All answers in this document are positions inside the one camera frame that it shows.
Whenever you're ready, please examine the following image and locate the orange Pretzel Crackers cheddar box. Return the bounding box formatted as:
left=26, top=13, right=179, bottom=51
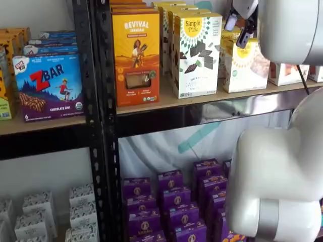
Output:
left=267, top=63, right=310, bottom=87

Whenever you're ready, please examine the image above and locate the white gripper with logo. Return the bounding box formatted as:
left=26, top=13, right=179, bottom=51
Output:
left=224, top=0, right=259, bottom=50

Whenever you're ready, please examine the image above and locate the orange Revival snack box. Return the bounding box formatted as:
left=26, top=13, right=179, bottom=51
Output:
left=110, top=0, right=147, bottom=5
left=112, top=12, right=160, bottom=107
left=111, top=8, right=155, bottom=14
left=110, top=4, right=152, bottom=10

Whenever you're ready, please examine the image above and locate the black metal shelf rack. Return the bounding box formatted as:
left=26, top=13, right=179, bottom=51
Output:
left=0, top=0, right=106, bottom=242
left=92, top=0, right=323, bottom=242

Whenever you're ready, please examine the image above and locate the white backdrop cloth teal logo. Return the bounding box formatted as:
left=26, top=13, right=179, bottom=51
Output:
left=118, top=0, right=293, bottom=182

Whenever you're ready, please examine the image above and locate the blue Clif Zbar box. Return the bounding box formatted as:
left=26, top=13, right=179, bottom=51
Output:
left=39, top=30, right=76, bottom=40
left=27, top=37, right=78, bottom=47
left=12, top=53, right=84, bottom=123
left=23, top=45, right=79, bottom=56

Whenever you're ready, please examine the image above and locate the purple Annie's snack box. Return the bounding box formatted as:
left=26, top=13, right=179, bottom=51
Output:
left=193, top=158, right=222, bottom=179
left=173, top=220, right=207, bottom=242
left=213, top=209, right=231, bottom=242
left=157, top=170, right=184, bottom=192
left=197, top=175, right=228, bottom=202
left=221, top=230, right=247, bottom=242
left=122, top=177, right=152, bottom=200
left=164, top=203, right=200, bottom=227
left=125, top=196, right=157, bottom=215
left=160, top=188, right=192, bottom=210
left=129, top=230, right=167, bottom=242
left=205, top=191, right=228, bottom=220
left=128, top=208, right=162, bottom=236

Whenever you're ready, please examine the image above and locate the Simple Mills Sweet Thins box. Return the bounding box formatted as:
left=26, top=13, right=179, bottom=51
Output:
left=167, top=9, right=212, bottom=84
left=173, top=13, right=223, bottom=99
left=158, top=5, right=199, bottom=76
left=152, top=1, right=187, bottom=26

